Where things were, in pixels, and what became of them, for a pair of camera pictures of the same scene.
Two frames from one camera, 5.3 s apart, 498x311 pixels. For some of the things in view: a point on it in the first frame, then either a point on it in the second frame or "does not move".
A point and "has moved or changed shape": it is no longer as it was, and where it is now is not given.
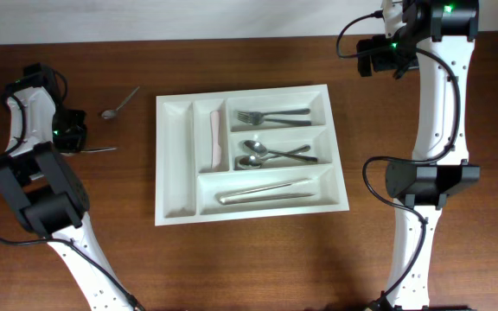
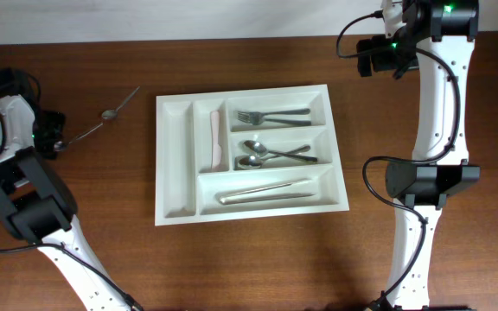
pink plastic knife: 216,153 does not move
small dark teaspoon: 98,149 has moved or changed shape
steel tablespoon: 258,149 does not move
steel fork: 253,118 does not move
